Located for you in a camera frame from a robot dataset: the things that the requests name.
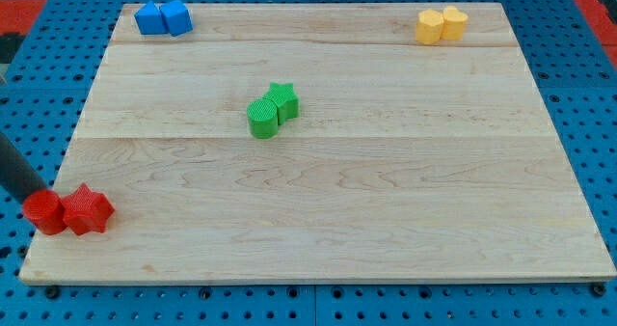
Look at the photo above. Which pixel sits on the red star block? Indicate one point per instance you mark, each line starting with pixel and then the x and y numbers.
pixel 86 210

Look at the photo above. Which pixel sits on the dark grey robot arm rod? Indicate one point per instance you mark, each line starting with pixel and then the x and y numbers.
pixel 18 177

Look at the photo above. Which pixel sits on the wooden board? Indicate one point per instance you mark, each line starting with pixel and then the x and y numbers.
pixel 408 164

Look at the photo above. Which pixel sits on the yellow hexagon block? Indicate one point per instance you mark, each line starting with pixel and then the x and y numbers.
pixel 429 26

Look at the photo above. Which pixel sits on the yellow heart block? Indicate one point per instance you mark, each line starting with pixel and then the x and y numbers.
pixel 454 23

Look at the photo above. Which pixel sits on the blue triangle block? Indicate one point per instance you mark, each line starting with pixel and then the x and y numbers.
pixel 150 20

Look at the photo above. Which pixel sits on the blue cube block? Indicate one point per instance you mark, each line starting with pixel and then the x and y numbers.
pixel 177 17

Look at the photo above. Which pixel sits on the red cylinder block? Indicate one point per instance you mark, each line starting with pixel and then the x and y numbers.
pixel 45 211

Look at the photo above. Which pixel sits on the green cylinder block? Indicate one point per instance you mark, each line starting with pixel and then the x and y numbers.
pixel 262 117

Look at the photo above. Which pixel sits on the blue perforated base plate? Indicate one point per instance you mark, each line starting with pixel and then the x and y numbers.
pixel 48 82

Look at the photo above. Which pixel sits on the green star block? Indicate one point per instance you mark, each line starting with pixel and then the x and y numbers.
pixel 285 99

